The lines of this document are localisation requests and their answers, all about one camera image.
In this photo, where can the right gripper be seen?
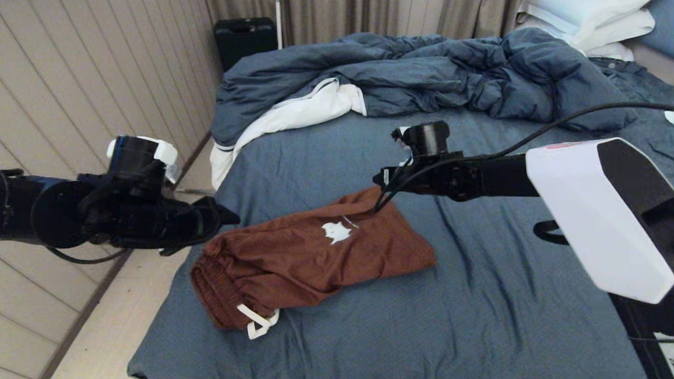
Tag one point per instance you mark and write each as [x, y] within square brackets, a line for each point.
[426, 178]

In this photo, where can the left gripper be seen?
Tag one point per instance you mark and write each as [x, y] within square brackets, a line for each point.
[142, 221]

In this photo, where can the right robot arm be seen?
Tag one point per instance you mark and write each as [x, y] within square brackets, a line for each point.
[584, 214]

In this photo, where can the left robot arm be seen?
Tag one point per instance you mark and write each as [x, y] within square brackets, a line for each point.
[12, 206]

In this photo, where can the bed with blue sheet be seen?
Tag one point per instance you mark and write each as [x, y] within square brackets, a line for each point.
[487, 319]

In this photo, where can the dark blue denim garment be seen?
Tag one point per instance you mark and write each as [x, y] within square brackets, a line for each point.
[630, 70]

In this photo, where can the flat white pillow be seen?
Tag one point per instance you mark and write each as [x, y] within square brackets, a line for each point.
[617, 34]

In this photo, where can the white duvet lining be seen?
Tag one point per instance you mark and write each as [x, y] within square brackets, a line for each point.
[306, 109]

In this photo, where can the blue crumpled duvet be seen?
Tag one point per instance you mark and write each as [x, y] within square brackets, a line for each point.
[451, 79]

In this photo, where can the beige curtain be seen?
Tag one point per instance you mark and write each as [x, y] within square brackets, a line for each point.
[364, 12]

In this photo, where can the black suitcase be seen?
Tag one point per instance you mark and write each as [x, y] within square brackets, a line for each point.
[245, 41]

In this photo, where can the white pole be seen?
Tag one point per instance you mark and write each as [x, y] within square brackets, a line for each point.
[278, 17]

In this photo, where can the large white pillow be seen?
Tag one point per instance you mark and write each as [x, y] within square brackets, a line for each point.
[594, 4]

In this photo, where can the blue pillow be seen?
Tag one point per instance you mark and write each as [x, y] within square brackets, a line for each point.
[670, 26]

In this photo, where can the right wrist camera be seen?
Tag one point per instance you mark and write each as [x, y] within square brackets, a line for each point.
[428, 138]

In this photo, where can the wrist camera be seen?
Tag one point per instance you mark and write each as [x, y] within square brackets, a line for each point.
[137, 154]
[428, 138]

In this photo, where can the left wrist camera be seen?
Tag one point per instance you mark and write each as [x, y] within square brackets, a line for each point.
[137, 154]

